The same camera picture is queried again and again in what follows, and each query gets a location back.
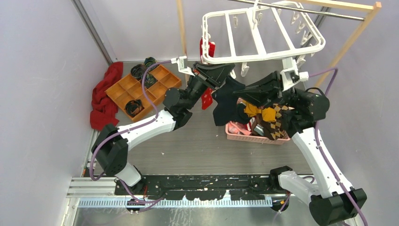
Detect red cloth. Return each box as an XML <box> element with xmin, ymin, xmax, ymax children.
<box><xmin>90</xmin><ymin>62</ymin><xmax>123</xmax><ymax>131</ymax></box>

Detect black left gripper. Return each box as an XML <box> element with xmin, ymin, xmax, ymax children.
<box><xmin>184</xmin><ymin>61</ymin><xmax>233</xmax><ymax>110</ymax></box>

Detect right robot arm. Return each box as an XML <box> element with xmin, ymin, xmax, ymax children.
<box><xmin>234</xmin><ymin>72</ymin><xmax>367</xmax><ymax>226</ymax></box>

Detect black sock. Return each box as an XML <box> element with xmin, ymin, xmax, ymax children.
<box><xmin>212</xmin><ymin>76</ymin><xmax>245</xmax><ymax>126</ymax></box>

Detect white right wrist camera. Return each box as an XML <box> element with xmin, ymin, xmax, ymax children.
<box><xmin>280</xmin><ymin>57</ymin><xmax>309</xmax><ymax>91</ymax></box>

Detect pink laundry basket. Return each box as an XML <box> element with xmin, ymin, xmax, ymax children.
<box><xmin>225</xmin><ymin>117</ymin><xmax>290</xmax><ymax>145</ymax></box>

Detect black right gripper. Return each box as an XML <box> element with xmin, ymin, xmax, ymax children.
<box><xmin>232</xmin><ymin>70</ymin><xmax>305</xmax><ymax>110</ymax></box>

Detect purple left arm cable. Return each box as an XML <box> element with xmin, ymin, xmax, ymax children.
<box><xmin>89</xmin><ymin>60</ymin><xmax>180</xmax><ymax>213</ymax></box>

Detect wooden clothes rack frame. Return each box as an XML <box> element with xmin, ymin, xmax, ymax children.
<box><xmin>176</xmin><ymin>0</ymin><xmax>383</xmax><ymax>88</ymax></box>

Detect dark sock in basket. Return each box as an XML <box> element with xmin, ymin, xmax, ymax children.
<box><xmin>232</xmin><ymin>104</ymin><xmax>251</xmax><ymax>124</ymax></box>

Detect pink sock in basket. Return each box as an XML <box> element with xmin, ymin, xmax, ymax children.
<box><xmin>227</xmin><ymin>121</ymin><xmax>252</xmax><ymax>136</ymax></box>

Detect white clip sock hanger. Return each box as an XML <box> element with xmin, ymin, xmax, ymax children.
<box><xmin>200</xmin><ymin>0</ymin><xmax>326</xmax><ymax>72</ymax></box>

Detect red santa christmas sock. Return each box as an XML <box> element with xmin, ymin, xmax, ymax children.
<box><xmin>199</xmin><ymin>37</ymin><xmax>216</xmax><ymax>63</ymax></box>

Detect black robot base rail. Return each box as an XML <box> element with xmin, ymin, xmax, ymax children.
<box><xmin>114</xmin><ymin>174</ymin><xmax>288</xmax><ymax>201</ymax></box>

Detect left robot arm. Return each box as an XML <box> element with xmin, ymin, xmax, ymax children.
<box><xmin>91</xmin><ymin>57</ymin><xmax>235</xmax><ymax>195</ymax></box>

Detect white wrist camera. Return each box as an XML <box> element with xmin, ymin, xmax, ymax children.
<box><xmin>170</xmin><ymin>55</ymin><xmax>194</xmax><ymax>76</ymax></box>
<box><xmin>280</xmin><ymin>57</ymin><xmax>309</xmax><ymax>91</ymax></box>

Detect orange wooden compartment tray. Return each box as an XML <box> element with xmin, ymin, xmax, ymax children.
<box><xmin>105</xmin><ymin>65</ymin><xmax>182</xmax><ymax>122</ymax></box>

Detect brown yellow argyle sock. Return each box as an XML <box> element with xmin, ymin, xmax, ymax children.
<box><xmin>251</xmin><ymin>104</ymin><xmax>293</xmax><ymax>140</ymax></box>

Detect metal hanger rod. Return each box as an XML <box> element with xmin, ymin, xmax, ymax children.
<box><xmin>231</xmin><ymin>0</ymin><xmax>365</xmax><ymax>22</ymax></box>

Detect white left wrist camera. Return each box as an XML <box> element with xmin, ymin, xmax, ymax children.
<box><xmin>170</xmin><ymin>55</ymin><xmax>194</xmax><ymax>76</ymax></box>

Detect rolled dark patterned sock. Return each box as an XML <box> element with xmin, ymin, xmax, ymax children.
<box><xmin>144</xmin><ymin>73</ymin><xmax>158</xmax><ymax>89</ymax></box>
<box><xmin>125</xmin><ymin>99</ymin><xmax>144</xmax><ymax>117</ymax></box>
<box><xmin>144</xmin><ymin>57</ymin><xmax>157</xmax><ymax>71</ymax></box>
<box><xmin>130</xmin><ymin>64</ymin><xmax>147</xmax><ymax>81</ymax></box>

